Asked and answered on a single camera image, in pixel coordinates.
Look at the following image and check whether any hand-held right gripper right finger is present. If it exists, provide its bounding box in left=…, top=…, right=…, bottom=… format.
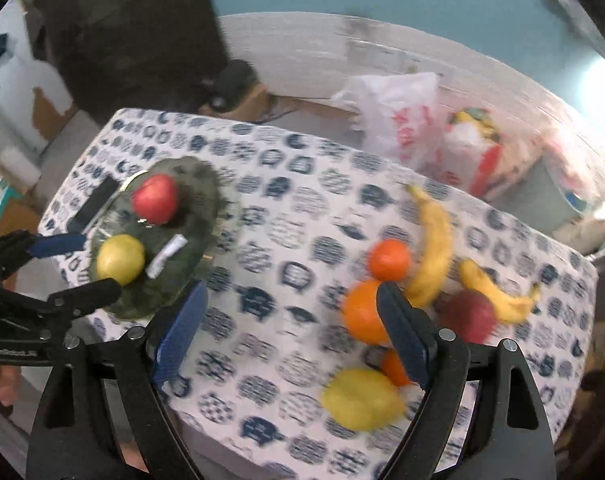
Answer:
left=373, top=281, right=558, bottom=480

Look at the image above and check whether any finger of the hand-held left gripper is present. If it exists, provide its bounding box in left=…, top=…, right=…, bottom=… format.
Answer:
left=0, top=277, right=123, bottom=341
left=0, top=230, right=92, bottom=286

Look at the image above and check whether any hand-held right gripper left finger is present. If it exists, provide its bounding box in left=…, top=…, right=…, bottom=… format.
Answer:
left=26, top=280, right=209, bottom=480

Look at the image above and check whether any large orange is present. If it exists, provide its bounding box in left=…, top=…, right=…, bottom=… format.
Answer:
left=341, top=280, right=391, bottom=346

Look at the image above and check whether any yellow-green apple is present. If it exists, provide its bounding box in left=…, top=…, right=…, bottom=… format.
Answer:
left=321, top=367, right=408, bottom=432
left=96, top=234, right=146, bottom=287

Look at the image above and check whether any red apple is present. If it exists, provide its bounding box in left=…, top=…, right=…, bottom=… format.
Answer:
left=435, top=291, right=498, bottom=345
left=131, top=174, right=180, bottom=226

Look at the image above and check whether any small tangerine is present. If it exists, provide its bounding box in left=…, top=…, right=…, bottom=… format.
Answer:
left=367, top=239, right=412, bottom=282

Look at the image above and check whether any green glass plate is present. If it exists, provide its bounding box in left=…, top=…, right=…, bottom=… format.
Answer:
left=85, top=157, right=223, bottom=320

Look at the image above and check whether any person's left hand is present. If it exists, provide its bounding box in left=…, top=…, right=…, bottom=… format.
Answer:
left=0, top=362, right=21, bottom=408

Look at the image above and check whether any black smartphone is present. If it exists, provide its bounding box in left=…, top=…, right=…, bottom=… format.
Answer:
left=68, top=177, right=119, bottom=233

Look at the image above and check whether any short yellow banana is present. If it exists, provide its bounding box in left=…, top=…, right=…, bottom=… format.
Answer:
left=457, top=259, right=541, bottom=326

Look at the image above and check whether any long yellow banana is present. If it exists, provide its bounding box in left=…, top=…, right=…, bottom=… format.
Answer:
left=407, top=184, right=454, bottom=308

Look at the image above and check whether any cat print tablecloth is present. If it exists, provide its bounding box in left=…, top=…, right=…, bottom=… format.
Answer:
left=36, top=107, right=599, bottom=480

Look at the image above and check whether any colourful plastic bag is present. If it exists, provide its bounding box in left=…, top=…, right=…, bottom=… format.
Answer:
left=443, top=107, right=513, bottom=201

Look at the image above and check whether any dark cloth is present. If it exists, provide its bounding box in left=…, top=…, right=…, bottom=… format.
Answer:
left=32, top=0, right=233, bottom=116

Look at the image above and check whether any white plastic bag red print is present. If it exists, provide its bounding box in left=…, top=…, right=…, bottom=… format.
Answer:
left=330, top=72, right=451, bottom=176

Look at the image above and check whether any black round bag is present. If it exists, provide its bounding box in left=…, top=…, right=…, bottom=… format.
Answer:
left=205, top=59, right=258, bottom=111

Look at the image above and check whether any brown cardboard box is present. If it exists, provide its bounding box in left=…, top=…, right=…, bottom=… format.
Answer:
left=232, top=85, right=363, bottom=136

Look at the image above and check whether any pink plastic bag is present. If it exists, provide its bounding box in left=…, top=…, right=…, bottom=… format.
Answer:
left=543, top=125, right=605, bottom=201

